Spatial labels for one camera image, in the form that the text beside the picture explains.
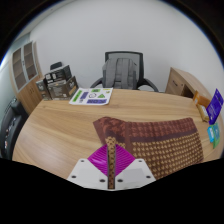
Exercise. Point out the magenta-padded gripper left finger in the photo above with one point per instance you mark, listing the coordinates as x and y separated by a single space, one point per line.
98 160

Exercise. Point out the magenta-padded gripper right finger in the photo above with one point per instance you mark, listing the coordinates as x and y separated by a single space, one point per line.
125 161

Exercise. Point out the brown patterned towel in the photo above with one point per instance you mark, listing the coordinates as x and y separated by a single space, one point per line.
163 143

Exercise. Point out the white printed paper sheet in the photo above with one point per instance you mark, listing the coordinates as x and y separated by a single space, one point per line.
91 96

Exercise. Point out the large dark printed carton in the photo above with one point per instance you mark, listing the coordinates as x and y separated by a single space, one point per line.
63 89

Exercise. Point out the grey backpack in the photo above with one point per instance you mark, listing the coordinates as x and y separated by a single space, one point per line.
119 73

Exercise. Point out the small brown cardboard box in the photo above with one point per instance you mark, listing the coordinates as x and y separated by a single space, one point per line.
42 90

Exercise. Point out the blue box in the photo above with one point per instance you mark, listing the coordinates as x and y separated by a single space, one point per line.
211 133

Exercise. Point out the black leather armchair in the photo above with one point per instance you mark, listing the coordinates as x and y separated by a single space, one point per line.
11 130

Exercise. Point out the small tan box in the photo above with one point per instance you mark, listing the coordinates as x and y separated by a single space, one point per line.
203 113

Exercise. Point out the black printed carton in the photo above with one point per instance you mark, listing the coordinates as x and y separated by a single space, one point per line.
57 74

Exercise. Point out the green box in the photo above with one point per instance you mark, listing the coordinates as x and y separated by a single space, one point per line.
217 135

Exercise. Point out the wooden side cabinet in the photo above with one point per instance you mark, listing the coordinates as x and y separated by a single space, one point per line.
178 81

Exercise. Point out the orange box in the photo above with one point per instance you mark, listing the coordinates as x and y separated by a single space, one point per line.
201 99

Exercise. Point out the wooden glass-door cabinet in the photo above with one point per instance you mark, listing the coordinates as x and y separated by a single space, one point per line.
28 90

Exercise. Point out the small black chair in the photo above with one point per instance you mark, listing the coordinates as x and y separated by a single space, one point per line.
56 65

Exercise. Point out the purple box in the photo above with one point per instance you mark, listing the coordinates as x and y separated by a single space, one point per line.
215 106

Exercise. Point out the black mesh office chair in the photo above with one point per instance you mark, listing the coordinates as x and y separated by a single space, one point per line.
123 54

